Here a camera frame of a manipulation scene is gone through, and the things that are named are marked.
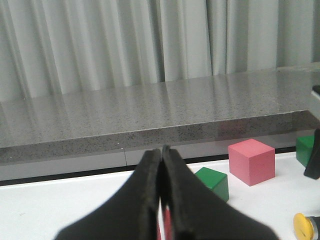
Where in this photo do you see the green cube far left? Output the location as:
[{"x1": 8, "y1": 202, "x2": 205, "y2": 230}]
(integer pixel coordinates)
[{"x1": 195, "y1": 167, "x2": 230, "y2": 202}]

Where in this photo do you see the pink wooden cube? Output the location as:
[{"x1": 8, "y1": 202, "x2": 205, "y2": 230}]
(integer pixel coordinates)
[{"x1": 228, "y1": 139, "x2": 275, "y2": 186}]

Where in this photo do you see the green cube near bin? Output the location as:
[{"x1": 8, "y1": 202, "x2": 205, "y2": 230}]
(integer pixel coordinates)
[{"x1": 296, "y1": 135, "x2": 315, "y2": 167}]

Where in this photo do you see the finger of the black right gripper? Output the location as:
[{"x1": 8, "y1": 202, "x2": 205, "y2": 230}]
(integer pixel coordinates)
[{"x1": 303, "y1": 128, "x2": 320, "y2": 180}]

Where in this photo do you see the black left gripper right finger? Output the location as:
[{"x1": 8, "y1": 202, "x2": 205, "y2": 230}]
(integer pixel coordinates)
[{"x1": 161, "y1": 145, "x2": 278, "y2": 240}]

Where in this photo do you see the grey stone ledge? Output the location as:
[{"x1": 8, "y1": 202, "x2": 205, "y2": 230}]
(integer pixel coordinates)
[{"x1": 0, "y1": 62, "x2": 320, "y2": 181}]

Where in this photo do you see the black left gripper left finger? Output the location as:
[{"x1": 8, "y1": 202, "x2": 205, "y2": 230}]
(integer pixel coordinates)
[{"x1": 56, "y1": 149, "x2": 161, "y2": 240}]

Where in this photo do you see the grey curtain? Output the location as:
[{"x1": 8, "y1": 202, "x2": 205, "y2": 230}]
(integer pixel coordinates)
[{"x1": 0, "y1": 0, "x2": 320, "y2": 101}]

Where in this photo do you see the yellow push button switch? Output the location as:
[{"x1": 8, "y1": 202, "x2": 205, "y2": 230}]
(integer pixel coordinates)
[{"x1": 293, "y1": 213, "x2": 320, "y2": 240}]

